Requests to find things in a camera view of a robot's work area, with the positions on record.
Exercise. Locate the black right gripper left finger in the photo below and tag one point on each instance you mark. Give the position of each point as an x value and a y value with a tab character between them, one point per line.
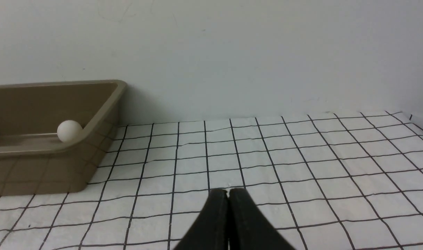
209	230

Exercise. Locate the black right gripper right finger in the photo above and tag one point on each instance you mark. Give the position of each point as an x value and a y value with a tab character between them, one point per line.
248	228

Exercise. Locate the olive plastic storage bin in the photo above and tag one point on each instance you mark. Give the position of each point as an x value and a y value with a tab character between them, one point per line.
32	158

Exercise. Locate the white black-grid table cloth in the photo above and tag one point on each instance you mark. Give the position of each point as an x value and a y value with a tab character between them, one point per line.
339	181

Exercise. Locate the white table-tennis ball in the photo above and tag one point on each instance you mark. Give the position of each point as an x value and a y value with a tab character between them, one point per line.
68	130

